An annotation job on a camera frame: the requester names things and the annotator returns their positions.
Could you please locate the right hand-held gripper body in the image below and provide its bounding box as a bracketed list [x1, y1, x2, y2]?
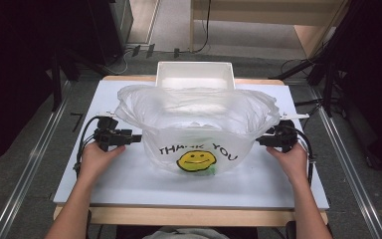
[266, 113, 310, 153]

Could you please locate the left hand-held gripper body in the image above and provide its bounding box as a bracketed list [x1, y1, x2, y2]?
[94, 111, 133, 152]

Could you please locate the clear smiley plastic bag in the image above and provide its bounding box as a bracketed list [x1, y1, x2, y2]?
[113, 83, 282, 176]

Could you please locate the white plastic bin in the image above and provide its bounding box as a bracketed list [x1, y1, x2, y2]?
[154, 61, 237, 92]

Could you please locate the person's left hand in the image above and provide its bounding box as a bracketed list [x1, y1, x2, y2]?
[79, 141, 127, 182]

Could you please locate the person's right hand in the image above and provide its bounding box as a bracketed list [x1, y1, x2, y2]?
[266, 142, 309, 184]

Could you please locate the black metal stand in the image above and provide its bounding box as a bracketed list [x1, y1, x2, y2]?
[271, 31, 349, 118]

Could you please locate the wooden table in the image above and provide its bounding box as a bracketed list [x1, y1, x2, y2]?
[53, 75, 329, 228]

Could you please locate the person's grey clothing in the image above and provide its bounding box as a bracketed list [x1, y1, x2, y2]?
[142, 227, 231, 239]

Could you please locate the black cabinet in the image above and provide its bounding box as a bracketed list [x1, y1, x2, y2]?
[88, 0, 134, 66]

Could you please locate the light wooden shelf unit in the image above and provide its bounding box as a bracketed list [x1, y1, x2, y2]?
[189, 0, 350, 58]

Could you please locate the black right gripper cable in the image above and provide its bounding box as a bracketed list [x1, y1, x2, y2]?
[291, 127, 315, 187]

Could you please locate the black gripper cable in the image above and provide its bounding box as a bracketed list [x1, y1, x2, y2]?
[291, 127, 315, 187]
[74, 116, 104, 177]

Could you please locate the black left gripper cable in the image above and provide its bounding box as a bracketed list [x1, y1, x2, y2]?
[74, 116, 104, 177]

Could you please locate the black floor cable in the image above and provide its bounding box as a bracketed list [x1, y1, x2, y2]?
[293, 97, 326, 131]

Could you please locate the white floor cable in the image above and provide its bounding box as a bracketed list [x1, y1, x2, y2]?
[103, 49, 129, 76]

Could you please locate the metal floor rail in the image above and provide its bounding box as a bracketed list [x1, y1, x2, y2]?
[0, 81, 74, 239]
[306, 85, 382, 239]

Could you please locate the black hanging cable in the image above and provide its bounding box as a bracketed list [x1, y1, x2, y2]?
[193, 0, 213, 54]

